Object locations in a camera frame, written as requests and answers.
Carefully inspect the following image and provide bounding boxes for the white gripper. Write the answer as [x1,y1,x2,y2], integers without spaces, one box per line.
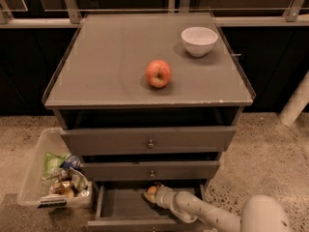
[143,182,177,210]

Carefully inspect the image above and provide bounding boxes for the orange fruit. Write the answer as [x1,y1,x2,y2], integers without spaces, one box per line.
[147,186,157,193]

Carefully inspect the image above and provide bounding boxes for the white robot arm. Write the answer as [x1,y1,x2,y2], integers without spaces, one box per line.
[144,184,292,232]

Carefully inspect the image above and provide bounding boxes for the bottom grey drawer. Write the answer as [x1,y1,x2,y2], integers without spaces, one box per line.
[88,181,212,232]

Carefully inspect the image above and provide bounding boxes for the grey drawer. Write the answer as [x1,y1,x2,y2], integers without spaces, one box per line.
[88,181,212,232]
[81,160,220,181]
[61,126,236,156]

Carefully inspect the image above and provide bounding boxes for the middle grey drawer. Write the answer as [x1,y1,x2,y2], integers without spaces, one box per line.
[81,160,220,181]

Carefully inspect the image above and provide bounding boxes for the grey drawer cabinet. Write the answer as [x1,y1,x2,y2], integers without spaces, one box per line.
[42,12,257,232]

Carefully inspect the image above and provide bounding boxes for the top grey drawer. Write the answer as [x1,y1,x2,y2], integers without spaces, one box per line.
[61,126,236,156]

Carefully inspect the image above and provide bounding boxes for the crumpled foil snack packets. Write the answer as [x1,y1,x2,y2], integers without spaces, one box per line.
[42,168,90,198]

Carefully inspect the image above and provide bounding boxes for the blue snack bag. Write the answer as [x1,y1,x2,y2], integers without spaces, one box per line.
[62,156,81,169]

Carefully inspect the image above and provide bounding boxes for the green snack bag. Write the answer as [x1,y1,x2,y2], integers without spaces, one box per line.
[42,152,71,179]

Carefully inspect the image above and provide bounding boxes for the red apple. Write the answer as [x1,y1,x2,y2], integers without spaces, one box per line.
[145,60,172,89]

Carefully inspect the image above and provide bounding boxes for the clear plastic bin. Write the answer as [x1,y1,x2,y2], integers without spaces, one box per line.
[17,128,93,209]

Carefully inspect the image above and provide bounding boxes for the white ceramic bowl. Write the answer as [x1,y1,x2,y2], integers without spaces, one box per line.
[182,27,218,57]

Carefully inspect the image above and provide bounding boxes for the white cylindrical post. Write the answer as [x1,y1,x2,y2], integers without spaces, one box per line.
[279,77,309,127]

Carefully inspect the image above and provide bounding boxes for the metal rail frame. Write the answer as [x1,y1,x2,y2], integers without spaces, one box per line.
[1,0,309,29]

